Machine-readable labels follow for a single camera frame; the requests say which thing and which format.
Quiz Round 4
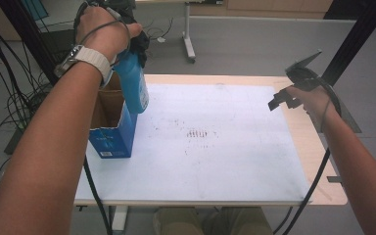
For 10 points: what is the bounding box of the light wooden table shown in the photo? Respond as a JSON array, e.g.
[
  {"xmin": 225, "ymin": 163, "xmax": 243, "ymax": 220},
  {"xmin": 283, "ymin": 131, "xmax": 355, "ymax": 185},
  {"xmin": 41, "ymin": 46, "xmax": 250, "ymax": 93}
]
[{"xmin": 73, "ymin": 73, "xmax": 349, "ymax": 208}]

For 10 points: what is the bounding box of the white background desk frame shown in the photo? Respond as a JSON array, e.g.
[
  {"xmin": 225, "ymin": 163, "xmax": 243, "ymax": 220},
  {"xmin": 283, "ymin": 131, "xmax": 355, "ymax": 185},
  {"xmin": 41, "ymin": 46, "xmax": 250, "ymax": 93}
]
[{"xmin": 133, "ymin": 0, "xmax": 224, "ymax": 65}]

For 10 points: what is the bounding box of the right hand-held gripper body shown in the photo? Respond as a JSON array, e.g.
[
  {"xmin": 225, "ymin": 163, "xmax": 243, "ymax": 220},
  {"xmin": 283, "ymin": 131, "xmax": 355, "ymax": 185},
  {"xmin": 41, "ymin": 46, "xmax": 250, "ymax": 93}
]
[{"xmin": 284, "ymin": 49, "xmax": 329, "ymax": 93}]

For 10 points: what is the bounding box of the black box on floor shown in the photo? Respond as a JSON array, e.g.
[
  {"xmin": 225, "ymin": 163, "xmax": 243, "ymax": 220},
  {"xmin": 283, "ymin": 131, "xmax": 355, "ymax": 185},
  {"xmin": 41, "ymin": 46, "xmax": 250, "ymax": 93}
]
[{"xmin": 40, "ymin": 28, "xmax": 79, "ymax": 67}]

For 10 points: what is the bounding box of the white table mat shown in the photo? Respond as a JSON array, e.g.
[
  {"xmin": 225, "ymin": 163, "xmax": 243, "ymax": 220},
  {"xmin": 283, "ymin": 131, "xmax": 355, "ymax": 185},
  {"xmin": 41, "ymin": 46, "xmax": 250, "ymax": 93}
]
[{"xmin": 73, "ymin": 82, "xmax": 311, "ymax": 203}]

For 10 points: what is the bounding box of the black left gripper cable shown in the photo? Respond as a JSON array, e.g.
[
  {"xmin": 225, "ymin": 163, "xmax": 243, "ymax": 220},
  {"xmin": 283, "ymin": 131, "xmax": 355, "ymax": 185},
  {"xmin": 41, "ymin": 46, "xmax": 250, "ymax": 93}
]
[{"xmin": 82, "ymin": 156, "xmax": 114, "ymax": 235}]

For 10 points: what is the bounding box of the black metal stand post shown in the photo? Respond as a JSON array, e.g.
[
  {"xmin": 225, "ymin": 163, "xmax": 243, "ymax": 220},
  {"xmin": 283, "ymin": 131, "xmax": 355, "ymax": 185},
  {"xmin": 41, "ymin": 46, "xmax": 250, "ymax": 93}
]
[
  {"xmin": 0, "ymin": 0, "xmax": 63, "ymax": 86},
  {"xmin": 321, "ymin": 0, "xmax": 376, "ymax": 87}
]

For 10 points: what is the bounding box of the wristwatch with beige band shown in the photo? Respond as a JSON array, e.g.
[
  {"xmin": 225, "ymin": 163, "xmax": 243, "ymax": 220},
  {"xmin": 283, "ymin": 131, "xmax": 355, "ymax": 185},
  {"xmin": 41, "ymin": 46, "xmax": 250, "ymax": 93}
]
[{"xmin": 53, "ymin": 44, "xmax": 113, "ymax": 87}]

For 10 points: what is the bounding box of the person's left hand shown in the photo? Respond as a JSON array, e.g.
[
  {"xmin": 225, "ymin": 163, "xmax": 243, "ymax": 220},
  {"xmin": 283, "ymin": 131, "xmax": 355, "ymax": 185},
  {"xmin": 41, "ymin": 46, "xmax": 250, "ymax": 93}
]
[{"xmin": 73, "ymin": 5, "xmax": 144, "ymax": 64}]

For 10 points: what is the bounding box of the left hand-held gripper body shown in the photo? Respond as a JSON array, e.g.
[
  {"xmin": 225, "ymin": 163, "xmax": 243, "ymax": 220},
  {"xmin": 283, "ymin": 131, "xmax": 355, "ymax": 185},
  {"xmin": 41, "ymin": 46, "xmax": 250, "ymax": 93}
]
[{"xmin": 85, "ymin": 0, "xmax": 152, "ymax": 69}]

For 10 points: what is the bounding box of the blue plastic bottle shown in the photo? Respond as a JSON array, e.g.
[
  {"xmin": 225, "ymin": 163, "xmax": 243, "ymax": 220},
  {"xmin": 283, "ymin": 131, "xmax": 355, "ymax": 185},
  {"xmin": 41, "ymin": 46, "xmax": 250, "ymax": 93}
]
[{"xmin": 113, "ymin": 49, "xmax": 151, "ymax": 115}]

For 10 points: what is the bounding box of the tangle of black floor cables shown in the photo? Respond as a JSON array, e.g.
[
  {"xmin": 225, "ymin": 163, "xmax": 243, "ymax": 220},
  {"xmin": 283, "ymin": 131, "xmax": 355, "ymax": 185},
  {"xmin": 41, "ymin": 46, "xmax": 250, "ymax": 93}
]
[{"xmin": 0, "ymin": 0, "xmax": 67, "ymax": 204}]

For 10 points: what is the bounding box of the grey wrist cord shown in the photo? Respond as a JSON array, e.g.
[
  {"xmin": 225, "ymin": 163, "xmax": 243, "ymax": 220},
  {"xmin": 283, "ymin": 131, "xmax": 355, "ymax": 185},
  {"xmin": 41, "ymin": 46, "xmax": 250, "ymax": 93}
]
[{"xmin": 77, "ymin": 8, "xmax": 132, "ymax": 53}]

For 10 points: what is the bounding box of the white table leg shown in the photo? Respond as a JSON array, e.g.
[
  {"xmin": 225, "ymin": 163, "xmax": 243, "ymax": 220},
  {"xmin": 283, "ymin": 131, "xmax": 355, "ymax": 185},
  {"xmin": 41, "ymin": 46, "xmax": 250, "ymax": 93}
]
[{"xmin": 110, "ymin": 205, "xmax": 130, "ymax": 235}]

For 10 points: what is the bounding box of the person's right hand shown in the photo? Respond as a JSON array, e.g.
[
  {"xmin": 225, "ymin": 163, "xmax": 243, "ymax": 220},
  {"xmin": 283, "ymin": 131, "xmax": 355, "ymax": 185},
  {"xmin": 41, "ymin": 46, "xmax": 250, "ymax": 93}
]
[{"xmin": 287, "ymin": 85, "xmax": 341, "ymax": 133}]

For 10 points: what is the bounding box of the blue cardboard box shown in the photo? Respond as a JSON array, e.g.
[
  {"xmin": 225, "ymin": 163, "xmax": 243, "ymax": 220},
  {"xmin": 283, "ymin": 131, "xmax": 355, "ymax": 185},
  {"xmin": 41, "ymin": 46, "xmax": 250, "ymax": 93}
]
[{"xmin": 88, "ymin": 71, "xmax": 139, "ymax": 160}]

